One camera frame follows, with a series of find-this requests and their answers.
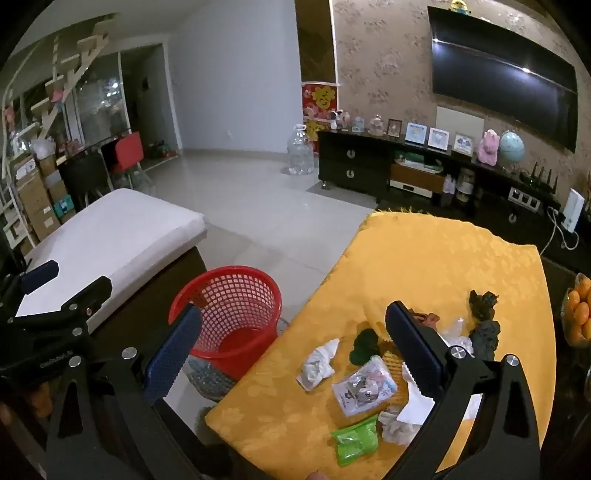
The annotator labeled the pink plush toy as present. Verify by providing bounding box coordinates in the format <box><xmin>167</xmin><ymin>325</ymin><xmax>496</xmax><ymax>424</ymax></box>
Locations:
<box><xmin>476</xmin><ymin>130</ymin><xmax>502</xmax><ymax>164</ymax></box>

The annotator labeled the light blue globe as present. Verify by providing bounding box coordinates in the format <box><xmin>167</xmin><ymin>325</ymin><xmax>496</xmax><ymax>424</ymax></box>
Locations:
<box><xmin>500</xmin><ymin>130</ymin><xmax>527</xmax><ymax>171</ymax></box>

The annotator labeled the red chair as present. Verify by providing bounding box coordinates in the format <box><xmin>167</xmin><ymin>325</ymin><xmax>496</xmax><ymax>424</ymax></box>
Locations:
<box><xmin>113</xmin><ymin>131</ymin><xmax>148</xmax><ymax>185</ymax></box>

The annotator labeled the white cable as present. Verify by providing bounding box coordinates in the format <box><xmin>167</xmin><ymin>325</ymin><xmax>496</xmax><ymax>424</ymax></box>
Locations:
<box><xmin>538</xmin><ymin>208</ymin><xmax>580</xmax><ymax>259</ymax></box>

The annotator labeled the white socket strip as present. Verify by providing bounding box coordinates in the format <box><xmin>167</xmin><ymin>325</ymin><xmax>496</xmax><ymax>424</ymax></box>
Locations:
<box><xmin>508</xmin><ymin>187</ymin><xmax>542</xmax><ymax>207</ymax></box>

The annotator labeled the brown box with white base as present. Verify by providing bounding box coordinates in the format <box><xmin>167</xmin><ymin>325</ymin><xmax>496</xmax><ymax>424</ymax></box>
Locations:
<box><xmin>390</xmin><ymin>162</ymin><xmax>446</xmax><ymax>193</ymax></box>

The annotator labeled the yellow tablecloth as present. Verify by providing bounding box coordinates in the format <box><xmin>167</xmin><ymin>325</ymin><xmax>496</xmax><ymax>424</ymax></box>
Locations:
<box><xmin>204</xmin><ymin>210</ymin><xmax>557</xmax><ymax>480</ymax></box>

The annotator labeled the black router with antennas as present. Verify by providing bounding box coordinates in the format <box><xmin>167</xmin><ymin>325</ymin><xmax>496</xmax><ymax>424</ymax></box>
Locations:
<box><xmin>519</xmin><ymin>161</ymin><xmax>559</xmax><ymax>192</ymax></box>

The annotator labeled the bright green plastic wrapper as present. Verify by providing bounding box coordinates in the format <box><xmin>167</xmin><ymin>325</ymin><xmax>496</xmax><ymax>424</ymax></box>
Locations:
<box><xmin>331</xmin><ymin>414</ymin><xmax>380</xmax><ymax>466</ymax></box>

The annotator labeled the white crumpled tissue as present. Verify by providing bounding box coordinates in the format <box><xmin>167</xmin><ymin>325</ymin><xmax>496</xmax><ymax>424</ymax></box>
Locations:
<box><xmin>378</xmin><ymin>405</ymin><xmax>423</xmax><ymax>446</ymax></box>
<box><xmin>298</xmin><ymin>338</ymin><xmax>341</xmax><ymax>393</ymax></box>

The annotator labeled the stack of cardboard boxes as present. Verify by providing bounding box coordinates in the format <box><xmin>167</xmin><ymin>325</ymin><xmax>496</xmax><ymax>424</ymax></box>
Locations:
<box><xmin>11</xmin><ymin>152</ymin><xmax>77</xmax><ymax>241</ymax></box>

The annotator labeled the red plastic mesh basket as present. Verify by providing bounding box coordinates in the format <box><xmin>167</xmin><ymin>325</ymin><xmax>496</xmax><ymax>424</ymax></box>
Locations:
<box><xmin>168</xmin><ymin>265</ymin><xmax>283</xmax><ymax>381</ymax></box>

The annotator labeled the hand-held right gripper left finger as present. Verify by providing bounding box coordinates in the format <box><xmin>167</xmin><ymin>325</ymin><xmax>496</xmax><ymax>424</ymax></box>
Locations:
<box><xmin>46</xmin><ymin>304</ymin><xmax>232</xmax><ymax>480</ymax></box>

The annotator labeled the white upright device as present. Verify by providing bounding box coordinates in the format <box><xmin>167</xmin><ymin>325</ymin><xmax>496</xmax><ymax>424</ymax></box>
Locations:
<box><xmin>562</xmin><ymin>188</ymin><xmax>586</xmax><ymax>234</ymax></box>

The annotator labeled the white picture frame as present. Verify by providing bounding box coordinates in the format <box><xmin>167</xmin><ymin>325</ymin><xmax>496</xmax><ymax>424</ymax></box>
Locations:
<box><xmin>427</xmin><ymin>127</ymin><xmax>451</xmax><ymax>151</ymax></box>
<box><xmin>405</xmin><ymin>122</ymin><xmax>428</xmax><ymax>147</ymax></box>
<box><xmin>451</xmin><ymin>131</ymin><xmax>475</xmax><ymax>155</ymax></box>

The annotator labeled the black chair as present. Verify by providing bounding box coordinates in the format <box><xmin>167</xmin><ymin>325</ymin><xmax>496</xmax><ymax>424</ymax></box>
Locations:
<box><xmin>60</xmin><ymin>151</ymin><xmax>114</xmax><ymax>208</ymax></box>

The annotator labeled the dark green wrapper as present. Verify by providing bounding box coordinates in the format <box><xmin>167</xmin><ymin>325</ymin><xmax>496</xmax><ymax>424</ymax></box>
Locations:
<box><xmin>348</xmin><ymin>329</ymin><xmax>380</xmax><ymax>366</ymax></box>

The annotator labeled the clear plastic water jug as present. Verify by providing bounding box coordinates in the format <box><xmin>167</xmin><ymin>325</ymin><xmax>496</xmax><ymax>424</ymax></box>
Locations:
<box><xmin>286</xmin><ymin>124</ymin><xmax>315</xmax><ymax>177</ymax></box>

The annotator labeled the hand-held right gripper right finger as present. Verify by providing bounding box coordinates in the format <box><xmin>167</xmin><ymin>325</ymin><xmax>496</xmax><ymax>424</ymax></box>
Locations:
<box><xmin>385</xmin><ymin>301</ymin><xmax>541</xmax><ymax>480</ymax></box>

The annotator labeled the clear printed plastic bag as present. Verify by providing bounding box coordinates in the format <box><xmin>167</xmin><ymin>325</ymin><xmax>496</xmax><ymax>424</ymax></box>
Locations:
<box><xmin>331</xmin><ymin>355</ymin><xmax>399</xmax><ymax>417</ymax></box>

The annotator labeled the white cushioned bench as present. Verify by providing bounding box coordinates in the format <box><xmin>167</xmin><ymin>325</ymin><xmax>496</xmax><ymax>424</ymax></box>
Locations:
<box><xmin>16</xmin><ymin>187</ymin><xmax>207</xmax><ymax>333</ymax></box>

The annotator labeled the black television cabinet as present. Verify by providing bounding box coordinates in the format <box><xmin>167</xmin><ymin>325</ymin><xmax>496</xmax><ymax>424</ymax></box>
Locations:
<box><xmin>318</xmin><ymin>129</ymin><xmax>587</xmax><ymax>273</ymax></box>

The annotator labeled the green folded cloth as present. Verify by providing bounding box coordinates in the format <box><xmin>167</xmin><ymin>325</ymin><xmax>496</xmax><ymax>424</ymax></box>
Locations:
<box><xmin>394</xmin><ymin>150</ymin><xmax>444</xmax><ymax>169</ymax></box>

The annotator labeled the black wall television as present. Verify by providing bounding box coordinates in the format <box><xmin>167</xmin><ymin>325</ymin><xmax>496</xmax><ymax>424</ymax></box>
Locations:
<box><xmin>427</xmin><ymin>6</ymin><xmax>579</xmax><ymax>154</ymax></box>

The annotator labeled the white paper napkin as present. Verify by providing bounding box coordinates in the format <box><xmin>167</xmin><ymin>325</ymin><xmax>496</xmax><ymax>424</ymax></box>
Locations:
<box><xmin>396</xmin><ymin>360</ymin><xmax>483</xmax><ymax>425</ymax></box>

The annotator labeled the large glass fruit bowl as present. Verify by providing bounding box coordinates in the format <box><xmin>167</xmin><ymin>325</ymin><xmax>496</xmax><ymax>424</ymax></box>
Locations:
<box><xmin>560</xmin><ymin>272</ymin><xmax>591</xmax><ymax>349</ymax></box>

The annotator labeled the red festive wall decoration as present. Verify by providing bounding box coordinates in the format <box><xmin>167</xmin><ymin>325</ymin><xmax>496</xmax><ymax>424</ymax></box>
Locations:
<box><xmin>301</xmin><ymin>82</ymin><xmax>339</xmax><ymax>153</ymax></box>

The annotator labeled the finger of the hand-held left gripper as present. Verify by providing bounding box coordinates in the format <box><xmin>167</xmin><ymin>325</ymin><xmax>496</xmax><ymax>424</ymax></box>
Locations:
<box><xmin>0</xmin><ymin>276</ymin><xmax>113</xmax><ymax>334</ymax></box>
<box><xmin>0</xmin><ymin>260</ymin><xmax>61</xmax><ymax>306</ymax></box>

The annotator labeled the clear crumpled plastic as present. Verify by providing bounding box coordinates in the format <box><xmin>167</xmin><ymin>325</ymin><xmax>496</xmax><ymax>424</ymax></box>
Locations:
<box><xmin>436</xmin><ymin>318</ymin><xmax>475</xmax><ymax>356</ymax></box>

